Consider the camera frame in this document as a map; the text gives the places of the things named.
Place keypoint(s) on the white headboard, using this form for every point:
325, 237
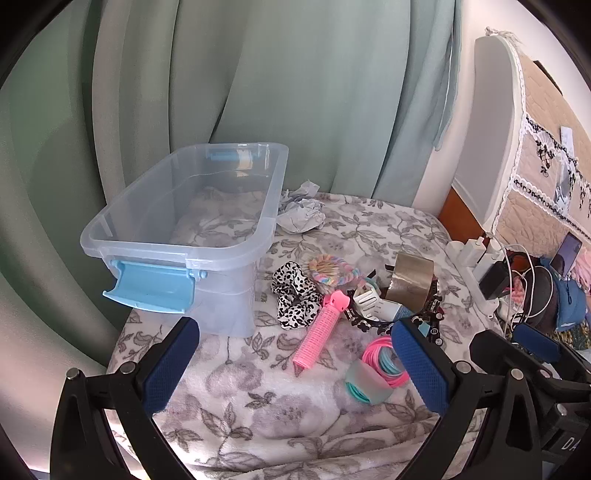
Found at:
489, 138

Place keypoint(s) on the blue cap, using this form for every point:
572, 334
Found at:
570, 304

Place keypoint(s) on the pink hair roller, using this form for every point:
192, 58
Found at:
318, 337

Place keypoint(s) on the white power strip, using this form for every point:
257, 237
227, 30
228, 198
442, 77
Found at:
471, 277

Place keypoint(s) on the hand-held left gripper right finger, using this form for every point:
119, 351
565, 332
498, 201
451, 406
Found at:
421, 369

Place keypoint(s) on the small white paper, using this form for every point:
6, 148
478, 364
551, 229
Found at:
302, 190

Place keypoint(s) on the clear plastic container blue latches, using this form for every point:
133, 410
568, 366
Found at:
184, 207

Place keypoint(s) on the white blue small packet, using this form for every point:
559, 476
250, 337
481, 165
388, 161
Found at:
392, 311

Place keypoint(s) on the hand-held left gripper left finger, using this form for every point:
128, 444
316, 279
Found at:
170, 364

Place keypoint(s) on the brown packing tape roll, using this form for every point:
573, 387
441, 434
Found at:
411, 281

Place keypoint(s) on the black round bag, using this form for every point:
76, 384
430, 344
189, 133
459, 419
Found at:
538, 295

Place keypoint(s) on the white charger plug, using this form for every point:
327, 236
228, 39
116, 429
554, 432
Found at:
473, 251
493, 258

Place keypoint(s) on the brown wooden bed frame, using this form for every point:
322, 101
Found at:
457, 207

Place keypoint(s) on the black power adapter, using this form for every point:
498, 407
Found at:
495, 281

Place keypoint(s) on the large white paper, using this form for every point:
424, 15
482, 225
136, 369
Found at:
300, 217

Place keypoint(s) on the beige quilted lace organizer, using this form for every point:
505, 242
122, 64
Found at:
535, 152

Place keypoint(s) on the white claw hair clip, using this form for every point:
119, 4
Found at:
367, 300

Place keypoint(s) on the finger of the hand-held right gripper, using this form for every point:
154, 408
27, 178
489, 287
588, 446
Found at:
542, 345
508, 350

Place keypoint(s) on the pastel rainbow scrunchie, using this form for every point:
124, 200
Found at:
323, 270

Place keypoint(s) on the smartphone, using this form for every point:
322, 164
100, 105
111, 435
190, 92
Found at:
570, 254

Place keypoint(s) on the black flower headband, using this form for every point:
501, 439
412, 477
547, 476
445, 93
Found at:
429, 318

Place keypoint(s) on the grey floral blanket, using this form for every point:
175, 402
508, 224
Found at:
258, 415

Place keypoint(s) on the leopard print scrunchie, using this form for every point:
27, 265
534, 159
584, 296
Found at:
291, 286

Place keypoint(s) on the green curtain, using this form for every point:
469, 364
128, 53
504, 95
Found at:
300, 92

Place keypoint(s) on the teal translucent hair roller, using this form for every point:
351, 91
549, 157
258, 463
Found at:
364, 383

